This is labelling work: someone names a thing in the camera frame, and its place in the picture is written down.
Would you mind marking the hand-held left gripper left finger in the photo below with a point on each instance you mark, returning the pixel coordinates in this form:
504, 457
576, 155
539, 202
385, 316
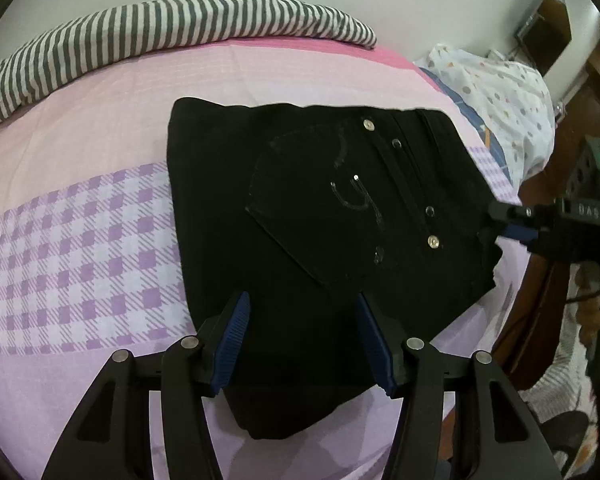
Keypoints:
232, 340

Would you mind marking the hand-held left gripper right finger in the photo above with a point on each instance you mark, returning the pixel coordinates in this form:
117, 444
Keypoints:
375, 345

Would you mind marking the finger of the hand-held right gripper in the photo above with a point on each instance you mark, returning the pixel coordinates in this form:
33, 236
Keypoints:
505, 212
520, 233

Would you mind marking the black pants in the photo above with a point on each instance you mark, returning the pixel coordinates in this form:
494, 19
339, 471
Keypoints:
305, 185

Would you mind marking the person's right hand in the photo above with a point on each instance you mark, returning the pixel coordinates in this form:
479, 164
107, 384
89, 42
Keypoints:
592, 315

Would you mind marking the white quilt with coloured shapes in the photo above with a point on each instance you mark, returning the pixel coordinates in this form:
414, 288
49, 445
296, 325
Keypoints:
510, 105

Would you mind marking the pink and purple bed sheet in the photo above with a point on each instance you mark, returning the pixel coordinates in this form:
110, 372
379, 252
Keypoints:
80, 240

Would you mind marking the grey white striped cloth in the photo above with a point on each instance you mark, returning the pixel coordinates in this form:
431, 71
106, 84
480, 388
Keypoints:
180, 25

